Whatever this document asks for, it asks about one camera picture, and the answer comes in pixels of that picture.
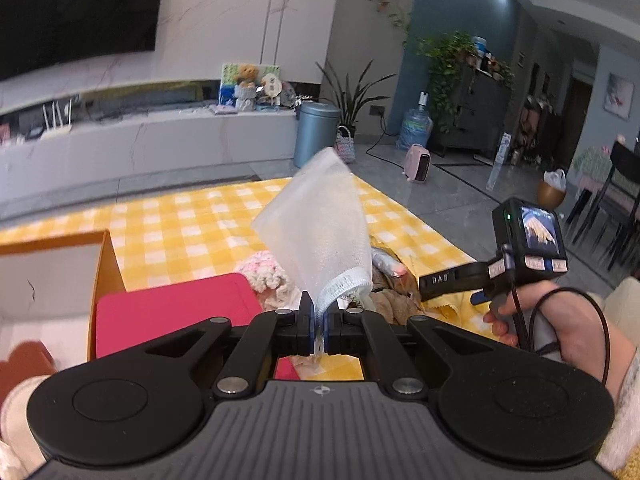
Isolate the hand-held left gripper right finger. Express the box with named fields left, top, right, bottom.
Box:
left=320, top=308, right=496, bottom=397

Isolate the green picture board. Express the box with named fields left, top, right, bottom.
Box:
left=220, top=62, right=280, bottom=106

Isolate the snack packet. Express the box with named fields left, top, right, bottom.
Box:
left=370, top=245, right=418, bottom=281

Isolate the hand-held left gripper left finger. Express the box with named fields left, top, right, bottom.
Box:
left=145, top=291, right=317, bottom=397

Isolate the white cloth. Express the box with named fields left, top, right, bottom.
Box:
left=251, top=147, right=373, bottom=318

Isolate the table with green cloth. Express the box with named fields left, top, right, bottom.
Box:
left=572, top=146, right=613, bottom=191

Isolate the brown plush toy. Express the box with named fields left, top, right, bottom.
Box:
left=370, top=272, right=426, bottom=326

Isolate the teddy bear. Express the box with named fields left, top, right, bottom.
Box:
left=235, top=64, right=260, bottom=111

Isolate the long clear packaged item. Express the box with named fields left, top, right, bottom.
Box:
left=485, top=132, right=511, bottom=191

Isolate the person's right hand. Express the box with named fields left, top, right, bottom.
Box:
left=482, top=280, right=622, bottom=387

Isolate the black power cable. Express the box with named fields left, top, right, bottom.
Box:
left=366, top=120, right=401, bottom=161

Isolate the pink heater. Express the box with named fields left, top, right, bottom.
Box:
left=402, top=143, right=433, bottom=182

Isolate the white router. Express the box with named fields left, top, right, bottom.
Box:
left=40, top=100, right=73, bottom=141

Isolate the cream sofa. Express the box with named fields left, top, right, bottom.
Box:
left=602, top=275, right=640, bottom=341

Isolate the pale yellow cloth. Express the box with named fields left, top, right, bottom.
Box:
left=420, top=300, right=488, bottom=333

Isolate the long leaf potted plant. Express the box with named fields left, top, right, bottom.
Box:
left=316, top=60, right=396, bottom=136

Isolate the black wall television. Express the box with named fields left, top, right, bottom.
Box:
left=0, top=0, right=168, bottom=81

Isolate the yellow checked tablecloth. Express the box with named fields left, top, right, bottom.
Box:
left=0, top=176, right=483, bottom=381

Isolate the white marble television cabinet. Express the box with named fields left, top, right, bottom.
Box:
left=0, top=107, right=301, bottom=206

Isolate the black dining chair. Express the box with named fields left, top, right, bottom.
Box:
left=567, top=140, right=640, bottom=273

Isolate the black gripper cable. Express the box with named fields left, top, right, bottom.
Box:
left=502, top=245, right=611, bottom=386

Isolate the pastel wall art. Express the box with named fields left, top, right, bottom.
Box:
left=603, top=73, right=635, bottom=120

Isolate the golden pot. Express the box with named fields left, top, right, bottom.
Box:
left=537, top=180, right=567, bottom=206

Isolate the pink white knitted hat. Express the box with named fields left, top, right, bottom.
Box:
left=239, top=252, right=293, bottom=306

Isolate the dark storage cabinet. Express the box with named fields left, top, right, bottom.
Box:
left=435, top=62, right=513, bottom=158

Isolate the bushy green leafy plant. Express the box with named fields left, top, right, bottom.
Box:
left=415, top=31, right=481, bottom=126

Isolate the white paddle fan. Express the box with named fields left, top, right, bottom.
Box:
left=260, top=72, right=282, bottom=108

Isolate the orange cardboard box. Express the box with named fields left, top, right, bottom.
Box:
left=0, top=230, right=127, bottom=366

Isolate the grey blue trash can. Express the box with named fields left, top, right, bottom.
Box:
left=293, top=101, right=341, bottom=168

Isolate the blue water bottle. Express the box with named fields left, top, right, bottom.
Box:
left=397, top=91, right=433, bottom=152

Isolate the woven basket bag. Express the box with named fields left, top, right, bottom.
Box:
left=334, top=126, right=355, bottom=165

